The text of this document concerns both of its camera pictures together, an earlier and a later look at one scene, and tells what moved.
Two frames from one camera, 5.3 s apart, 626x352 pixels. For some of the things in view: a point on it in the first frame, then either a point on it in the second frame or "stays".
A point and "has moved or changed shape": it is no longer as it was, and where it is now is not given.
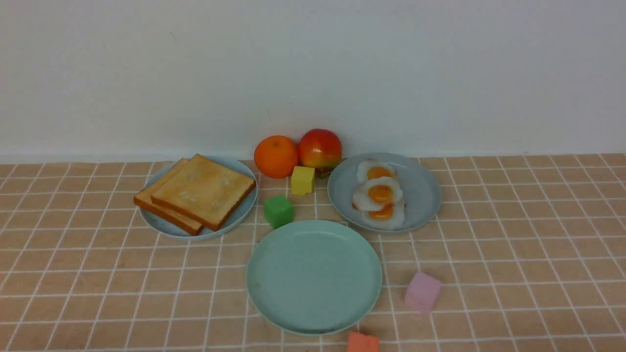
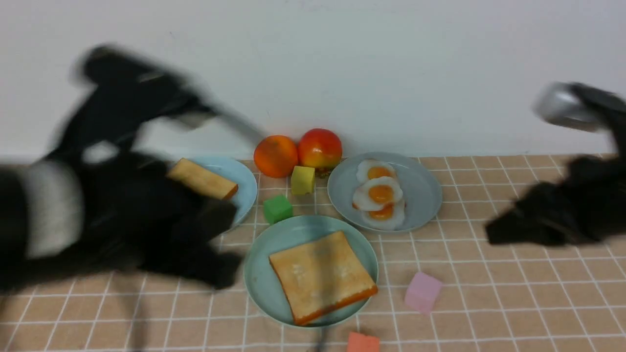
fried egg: x=375 y=192 stays
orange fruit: x=275 y=156 stays
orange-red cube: x=357 y=342 stays
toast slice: x=144 y=200 has moved or changed shape
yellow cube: x=302 y=180 stays
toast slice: x=205 y=192 -> x=321 y=275
